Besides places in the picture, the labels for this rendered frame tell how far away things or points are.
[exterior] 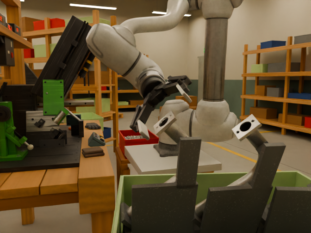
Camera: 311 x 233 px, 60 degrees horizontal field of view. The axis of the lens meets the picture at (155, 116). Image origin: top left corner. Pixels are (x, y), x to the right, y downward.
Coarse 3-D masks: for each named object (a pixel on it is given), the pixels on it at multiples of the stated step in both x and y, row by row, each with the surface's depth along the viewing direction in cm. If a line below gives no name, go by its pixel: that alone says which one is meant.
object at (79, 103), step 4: (68, 100) 185; (72, 100) 185; (76, 100) 185; (80, 100) 185; (84, 100) 185; (88, 100) 185; (92, 100) 185; (40, 104) 166; (64, 104) 170; (68, 104) 170; (72, 104) 171; (76, 104) 172; (80, 104) 172; (84, 104) 173; (88, 104) 173; (92, 104) 174
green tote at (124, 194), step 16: (128, 176) 89; (144, 176) 89; (160, 176) 90; (208, 176) 91; (224, 176) 91; (240, 176) 92; (288, 176) 93; (304, 176) 89; (128, 192) 90; (272, 192) 93; (112, 224) 59
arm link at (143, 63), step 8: (144, 56) 89; (136, 64) 86; (144, 64) 87; (152, 64) 88; (128, 72) 87; (136, 72) 87; (160, 72) 88; (128, 80) 90; (136, 80) 88; (136, 88) 91
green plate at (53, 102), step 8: (48, 80) 158; (56, 80) 159; (48, 88) 157; (56, 88) 158; (48, 96) 156; (56, 96) 158; (48, 104) 156; (56, 104) 157; (48, 112) 155; (56, 112) 156
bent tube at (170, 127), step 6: (168, 114) 59; (162, 120) 60; (168, 120) 57; (174, 120) 56; (156, 126) 59; (162, 126) 57; (168, 126) 57; (174, 126) 58; (156, 132) 57; (168, 132) 58; (174, 132) 58; (180, 132) 59; (174, 138) 59; (168, 180) 65; (174, 180) 64
